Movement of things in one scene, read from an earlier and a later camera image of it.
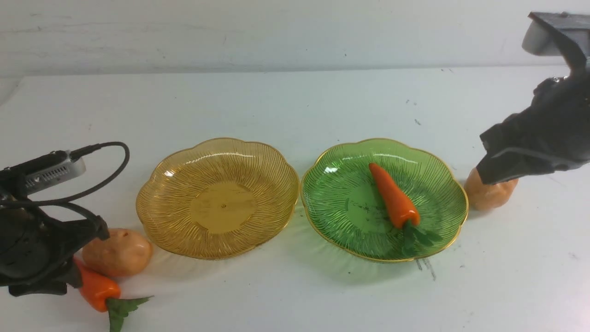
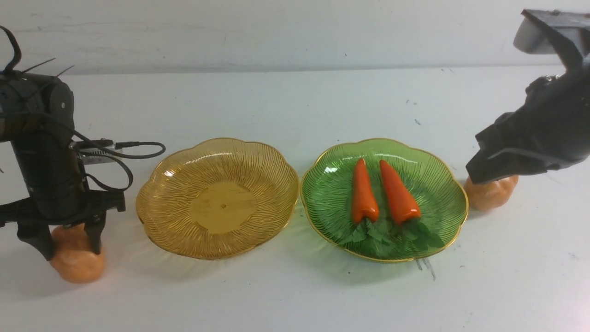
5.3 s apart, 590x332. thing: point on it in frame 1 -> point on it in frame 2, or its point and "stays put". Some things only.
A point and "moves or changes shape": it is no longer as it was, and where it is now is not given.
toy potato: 126,251 moves or changes shape
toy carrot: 102,294 -> 365,211
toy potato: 482,197 stays put
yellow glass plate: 220,199 stays put
